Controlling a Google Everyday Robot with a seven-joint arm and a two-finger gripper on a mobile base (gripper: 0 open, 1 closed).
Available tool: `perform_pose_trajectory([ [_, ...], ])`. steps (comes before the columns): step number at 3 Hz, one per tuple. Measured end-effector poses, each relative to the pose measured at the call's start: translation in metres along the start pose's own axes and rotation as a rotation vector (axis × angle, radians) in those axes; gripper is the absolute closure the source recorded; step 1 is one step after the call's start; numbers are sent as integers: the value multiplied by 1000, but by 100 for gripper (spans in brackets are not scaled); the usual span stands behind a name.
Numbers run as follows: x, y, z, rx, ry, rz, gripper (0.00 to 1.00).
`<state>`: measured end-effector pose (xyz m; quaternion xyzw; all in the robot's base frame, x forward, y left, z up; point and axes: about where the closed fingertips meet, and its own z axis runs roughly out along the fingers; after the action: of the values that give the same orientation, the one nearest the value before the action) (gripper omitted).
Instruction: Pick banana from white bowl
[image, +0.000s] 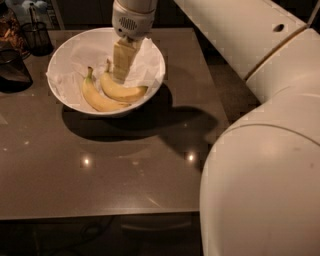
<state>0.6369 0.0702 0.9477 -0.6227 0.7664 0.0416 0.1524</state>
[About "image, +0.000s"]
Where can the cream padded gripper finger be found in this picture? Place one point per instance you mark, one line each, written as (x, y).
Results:
(124, 53)

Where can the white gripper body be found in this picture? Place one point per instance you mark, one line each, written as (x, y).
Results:
(132, 24)

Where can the yellow banana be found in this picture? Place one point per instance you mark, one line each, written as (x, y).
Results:
(117, 91)
(95, 99)

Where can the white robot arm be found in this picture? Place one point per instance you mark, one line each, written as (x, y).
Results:
(260, 185)

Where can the white round bowl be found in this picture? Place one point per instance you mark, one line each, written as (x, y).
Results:
(73, 50)

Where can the white paper liner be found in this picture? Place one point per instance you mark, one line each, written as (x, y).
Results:
(146, 66)

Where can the black mesh pen cup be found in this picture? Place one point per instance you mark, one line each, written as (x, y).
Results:
(36, 34)

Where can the jar with brown snacks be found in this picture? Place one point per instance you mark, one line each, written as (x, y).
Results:
(10, 30)

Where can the dark glass container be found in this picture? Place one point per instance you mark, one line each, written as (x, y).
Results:
(14, 75)

